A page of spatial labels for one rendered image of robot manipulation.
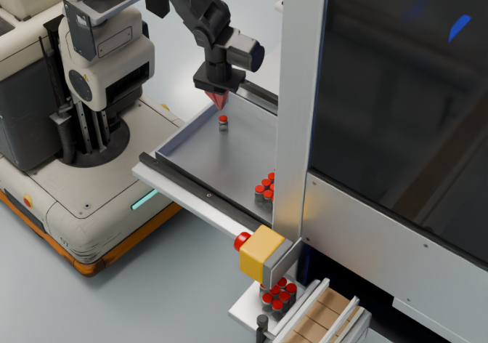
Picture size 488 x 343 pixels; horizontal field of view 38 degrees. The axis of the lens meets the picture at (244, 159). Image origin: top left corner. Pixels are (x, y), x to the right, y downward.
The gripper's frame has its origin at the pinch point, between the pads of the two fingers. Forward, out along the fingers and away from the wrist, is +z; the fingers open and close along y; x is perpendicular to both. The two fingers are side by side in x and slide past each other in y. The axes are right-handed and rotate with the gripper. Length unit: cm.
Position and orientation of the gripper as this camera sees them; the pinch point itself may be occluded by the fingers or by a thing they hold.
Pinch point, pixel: (221, 105)
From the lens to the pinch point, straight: 160.1
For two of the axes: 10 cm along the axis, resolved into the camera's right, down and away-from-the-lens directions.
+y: 9.2, 2.8, -2.8
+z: 0.2, 6.8, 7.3
